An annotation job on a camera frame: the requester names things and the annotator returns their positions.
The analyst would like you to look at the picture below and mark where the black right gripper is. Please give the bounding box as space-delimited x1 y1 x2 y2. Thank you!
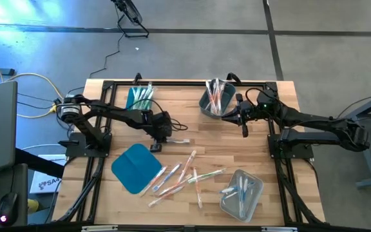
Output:
221 93 265 139

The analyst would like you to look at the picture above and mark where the green toothbrush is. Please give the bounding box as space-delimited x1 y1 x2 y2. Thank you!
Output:
141 90 153 110
138 87 149 110
129 86 140 110
145 82 157 109
132 85 142 107
139 84 151 110
134 86 144 110
187 167 227 185

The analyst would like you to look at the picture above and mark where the turquoise plastic bin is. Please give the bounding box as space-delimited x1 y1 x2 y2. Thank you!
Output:
126 84 156 112

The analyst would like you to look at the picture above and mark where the blue flat bin lid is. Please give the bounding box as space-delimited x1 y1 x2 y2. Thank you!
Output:
111 143 164 195

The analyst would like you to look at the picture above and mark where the white printed cardboard box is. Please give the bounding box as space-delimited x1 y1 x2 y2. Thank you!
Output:
29 154 68 195

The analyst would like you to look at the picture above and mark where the black side desk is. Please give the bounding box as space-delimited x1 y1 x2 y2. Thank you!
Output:
0 162 29 228

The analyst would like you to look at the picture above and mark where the small yellow object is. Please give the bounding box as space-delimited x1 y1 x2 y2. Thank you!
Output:
27 198 41 214

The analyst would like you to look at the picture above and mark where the black computer mouse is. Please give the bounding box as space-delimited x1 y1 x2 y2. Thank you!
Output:
0 192 20 227

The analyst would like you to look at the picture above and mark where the dark grey-teal handled bin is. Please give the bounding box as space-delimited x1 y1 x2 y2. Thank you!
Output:
198 80 237 119

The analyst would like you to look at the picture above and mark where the black floor cable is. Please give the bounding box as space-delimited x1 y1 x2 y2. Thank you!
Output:
90 32 122 79

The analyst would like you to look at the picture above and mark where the yellow cable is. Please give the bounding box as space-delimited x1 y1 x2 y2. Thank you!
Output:
0 53 68 119

